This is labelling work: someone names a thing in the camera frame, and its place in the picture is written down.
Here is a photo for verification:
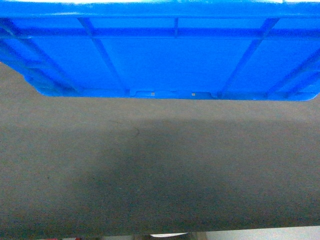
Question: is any large blue plastic crate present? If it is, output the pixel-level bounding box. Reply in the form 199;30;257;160
0;0;320;101

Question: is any black felt table mat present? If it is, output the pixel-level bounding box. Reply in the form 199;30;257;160
0;65;320;240

